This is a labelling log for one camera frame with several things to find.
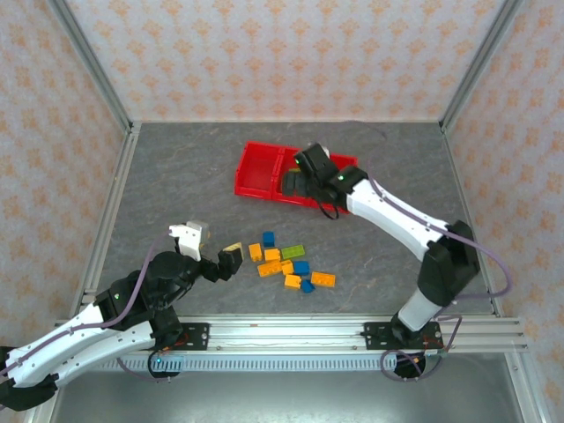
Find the small orange lego brick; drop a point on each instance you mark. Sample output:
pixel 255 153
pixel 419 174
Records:
pixel 255 251
pixel 287 266
pixel 292 281
pixel 272 254

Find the long orange lego brick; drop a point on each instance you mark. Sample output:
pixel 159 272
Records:
pixel 323 278
pixel 269 267

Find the small blue lego brick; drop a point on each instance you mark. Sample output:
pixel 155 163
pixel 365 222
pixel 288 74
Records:
pixel 301 267
pixel 308 286
pixel 268 239

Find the long green lego brick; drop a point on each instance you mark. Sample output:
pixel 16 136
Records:
pixel 293 251

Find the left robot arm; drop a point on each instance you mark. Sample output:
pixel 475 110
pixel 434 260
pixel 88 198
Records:
pixel 66 352

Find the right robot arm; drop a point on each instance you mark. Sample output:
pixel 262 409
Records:
pixel 396 216

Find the aluminium side rail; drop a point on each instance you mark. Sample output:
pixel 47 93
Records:
pixel 109 220
pixel 459 176

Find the wide aluminium base rail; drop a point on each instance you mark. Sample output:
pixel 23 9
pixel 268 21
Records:
pixel 286 335

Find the aluminium frame leg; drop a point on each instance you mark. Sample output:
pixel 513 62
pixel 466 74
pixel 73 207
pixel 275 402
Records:
pixel 526 388
pixel 42 416

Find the aluminium upright post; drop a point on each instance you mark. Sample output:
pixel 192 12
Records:
pixel 478 66
pixel 94 66

